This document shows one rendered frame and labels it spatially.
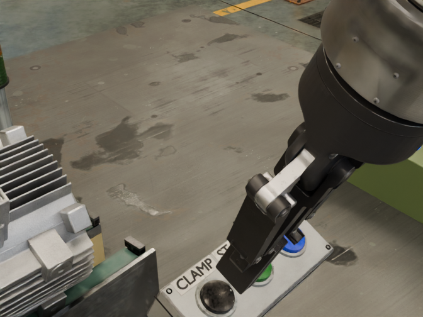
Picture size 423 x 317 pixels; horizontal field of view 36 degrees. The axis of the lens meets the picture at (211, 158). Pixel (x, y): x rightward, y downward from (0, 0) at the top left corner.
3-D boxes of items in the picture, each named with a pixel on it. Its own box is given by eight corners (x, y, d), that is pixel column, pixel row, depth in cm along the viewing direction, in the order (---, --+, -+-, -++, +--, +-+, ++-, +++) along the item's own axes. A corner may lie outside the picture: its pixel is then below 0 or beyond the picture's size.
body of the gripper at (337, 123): (381, -2, 37) (311, 104, 43) (291, 43, 31) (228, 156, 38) (485, 86, 35) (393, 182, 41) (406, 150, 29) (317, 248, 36)
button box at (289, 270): (197, 378, 55) (217, 355, 51) (143, 314, 57) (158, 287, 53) (313, 272, 65) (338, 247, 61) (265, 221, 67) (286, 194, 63)
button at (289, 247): (285, 265, 60) (293, 255, 58) (262, 241, 60) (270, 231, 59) (304, 248, 61) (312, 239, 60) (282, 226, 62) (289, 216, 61)
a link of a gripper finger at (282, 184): (364, 135, 35) (308, 176, 32) (320, 189, 39) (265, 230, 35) (332, 105, 36) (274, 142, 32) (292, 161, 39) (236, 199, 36)
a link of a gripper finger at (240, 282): (282, 246, 45) (276, 252, 45) (246, 290, 50) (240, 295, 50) (253, 216, 46) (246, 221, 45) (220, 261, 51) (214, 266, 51)
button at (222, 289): (212, 327, 53) (219, 318, 52) (188, 299, 54) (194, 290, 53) (235, 307, 55) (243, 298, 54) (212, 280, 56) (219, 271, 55)
